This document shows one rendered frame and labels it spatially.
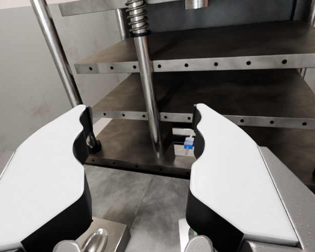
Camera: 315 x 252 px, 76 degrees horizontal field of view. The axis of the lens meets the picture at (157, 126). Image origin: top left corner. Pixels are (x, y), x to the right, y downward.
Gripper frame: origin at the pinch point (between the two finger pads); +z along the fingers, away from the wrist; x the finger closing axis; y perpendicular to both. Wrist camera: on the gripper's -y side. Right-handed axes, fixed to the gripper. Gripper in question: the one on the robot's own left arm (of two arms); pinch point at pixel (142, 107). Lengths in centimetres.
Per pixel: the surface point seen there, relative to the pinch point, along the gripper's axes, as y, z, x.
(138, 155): 68, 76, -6
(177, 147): 60, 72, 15
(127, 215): 67, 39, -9
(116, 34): 40, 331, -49
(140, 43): 9, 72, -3
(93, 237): 63, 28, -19
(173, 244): 65, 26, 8
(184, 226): 54, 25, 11
